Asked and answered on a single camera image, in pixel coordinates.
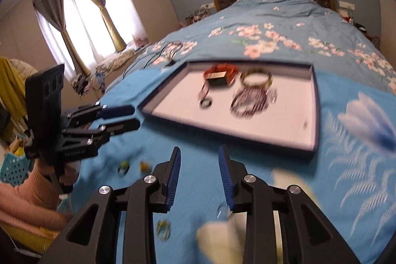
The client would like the white sheer curtain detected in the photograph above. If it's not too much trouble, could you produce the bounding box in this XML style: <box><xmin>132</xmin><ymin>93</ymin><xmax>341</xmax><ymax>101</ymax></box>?
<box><xmin>37</xmin><ymin>0</ymin><xmax>146</xmax><ymax>73</ymax></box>

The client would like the blue floral duvet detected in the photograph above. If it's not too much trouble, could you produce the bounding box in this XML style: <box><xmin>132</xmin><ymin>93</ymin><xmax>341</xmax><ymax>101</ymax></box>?
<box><xmin>122</xmin><ymin>0</ymin><xmax>396</xmax><ymax>94</ymax></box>

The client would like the small silver ring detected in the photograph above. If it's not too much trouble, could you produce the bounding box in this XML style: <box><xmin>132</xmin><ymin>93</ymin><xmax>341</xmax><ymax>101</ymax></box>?
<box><xmin>217</xmin><ymin>204</ymin><xmax>233</xmax><ymax>220</ymax></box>

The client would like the dark ring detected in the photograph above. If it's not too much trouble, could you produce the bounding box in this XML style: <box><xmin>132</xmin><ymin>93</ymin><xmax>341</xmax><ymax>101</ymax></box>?
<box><xmin>198</xmin><ymin>82</ymin><xmax>214</xmax><ymax>110</ymax></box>

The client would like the teal plastic basket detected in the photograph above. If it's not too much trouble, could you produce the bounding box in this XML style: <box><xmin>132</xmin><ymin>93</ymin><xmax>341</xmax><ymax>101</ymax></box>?
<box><xmin>0</xmin><ymin>153</ymin><xmax>31</xmax><ymax>187</ymax></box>

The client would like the metal bangle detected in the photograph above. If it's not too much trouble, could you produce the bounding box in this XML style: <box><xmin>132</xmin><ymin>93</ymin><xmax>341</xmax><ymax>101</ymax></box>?
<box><xmin>240</xmin><ymin>69</ymin><xmax>273</xmax><ymax>87</ymax></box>

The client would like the dark beaded bracelet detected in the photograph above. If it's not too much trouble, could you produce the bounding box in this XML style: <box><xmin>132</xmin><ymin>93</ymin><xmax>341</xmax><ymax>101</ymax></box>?
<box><xmin>230</xmin><ymin>88</ymin><xmax>271</xmax><ymax>119</ymax></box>

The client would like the light blue printed blanket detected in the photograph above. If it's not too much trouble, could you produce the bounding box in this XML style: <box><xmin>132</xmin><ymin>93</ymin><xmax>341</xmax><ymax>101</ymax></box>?
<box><xmin>71</xmin><ymin>66</ymin><xmax>396</xmax><ymax>264</ymax></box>

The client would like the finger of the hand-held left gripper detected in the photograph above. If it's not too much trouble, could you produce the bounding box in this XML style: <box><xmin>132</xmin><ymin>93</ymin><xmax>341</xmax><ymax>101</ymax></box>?
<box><xmin>62</xmin><ymin>118</ymin><xmax>140</xmax><ymax>148</ymax></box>
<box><xmin>63</xmin><ymin>102</ymin><xmax>135</xmax><ymax>126</ymax></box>

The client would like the olive grey curtain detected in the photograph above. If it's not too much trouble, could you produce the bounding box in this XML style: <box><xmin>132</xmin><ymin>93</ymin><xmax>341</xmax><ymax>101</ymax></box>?
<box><xmin>74</xmin><ymin>0</ymin><xmax>127</xmax><ymax>52</ymax></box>

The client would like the black cable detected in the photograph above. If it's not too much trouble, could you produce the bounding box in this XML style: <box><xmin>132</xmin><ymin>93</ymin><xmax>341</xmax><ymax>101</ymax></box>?
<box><xmin>122</xmin><ymin>41</ymin><xmax>183</xmax><ymax>80</ymax></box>

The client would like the person's left forearm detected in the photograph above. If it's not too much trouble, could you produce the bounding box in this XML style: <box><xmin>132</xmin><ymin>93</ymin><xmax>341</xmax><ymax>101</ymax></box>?
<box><xmin>0</xmin><ymin>159</ymin><xmax>75</xmax><ymax>229</ymax></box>

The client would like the olive beaded ring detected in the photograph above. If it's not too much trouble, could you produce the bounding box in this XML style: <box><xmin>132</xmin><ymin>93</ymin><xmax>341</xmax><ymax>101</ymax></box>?
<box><xmin>156</xmin><ymin>219</ymin><xmax>172</xmax><ymax>241</ymax></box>

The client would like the bedside clutter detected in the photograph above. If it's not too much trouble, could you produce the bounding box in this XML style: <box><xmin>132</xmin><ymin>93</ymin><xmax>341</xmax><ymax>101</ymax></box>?
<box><xmin>185</xmin><ymin>4</ymin><xmax>215</xmax><ymax>28</ymax></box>

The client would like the dark bedside table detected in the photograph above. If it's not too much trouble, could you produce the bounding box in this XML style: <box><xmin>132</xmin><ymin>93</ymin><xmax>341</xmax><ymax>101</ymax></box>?
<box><xmin>340</xmin><ymin>9</ymin><xmax>382</xmax><ymax>49</ymax></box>

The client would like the person's left hand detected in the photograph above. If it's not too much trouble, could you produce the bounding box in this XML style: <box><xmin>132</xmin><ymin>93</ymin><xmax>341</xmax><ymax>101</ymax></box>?
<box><xmin>58</xmin><ymin>163</ymin><xmax>80</xmax><ymax>188</ymax></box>

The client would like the yellow garment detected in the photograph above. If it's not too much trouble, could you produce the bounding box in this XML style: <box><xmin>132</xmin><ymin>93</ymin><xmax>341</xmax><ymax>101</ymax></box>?
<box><xmin>0</xmin><ymin>57</ymin><xmax>28</xmax><ymax>128</ymax></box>

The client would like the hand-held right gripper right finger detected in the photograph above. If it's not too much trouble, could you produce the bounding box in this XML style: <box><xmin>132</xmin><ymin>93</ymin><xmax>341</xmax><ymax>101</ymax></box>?
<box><xmin>218</xmin><ymin>145</ymin><xmax>362</xmax><ymax>264</ymax></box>

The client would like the dark blue shallow box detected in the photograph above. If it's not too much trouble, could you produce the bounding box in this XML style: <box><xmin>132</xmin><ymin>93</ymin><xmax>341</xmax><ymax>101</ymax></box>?
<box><xmin>138</xmin><ymin>61</ymin><xmax>321</xmax><ymax>159</ymax></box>

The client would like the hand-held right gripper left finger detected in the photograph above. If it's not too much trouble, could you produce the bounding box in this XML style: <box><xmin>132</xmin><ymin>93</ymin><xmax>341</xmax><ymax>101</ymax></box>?
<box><xmin>39</xmin><ymin>146</ymin><xmax>181</xmax><ymax>264</ymax></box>

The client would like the green ring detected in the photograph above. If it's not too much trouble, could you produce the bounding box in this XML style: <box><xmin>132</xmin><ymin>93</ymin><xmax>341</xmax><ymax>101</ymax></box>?
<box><xmin>117</xmin><ymin>161</ymin><xmax>130</xmax><ymax>178</ymax></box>

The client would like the orange wristband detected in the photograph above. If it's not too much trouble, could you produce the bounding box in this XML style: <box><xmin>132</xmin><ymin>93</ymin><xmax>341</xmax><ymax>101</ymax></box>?
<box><xmin>202</xmin><ymin>64</ymin><xmax>237</xmax><ymax>86</ymax></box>

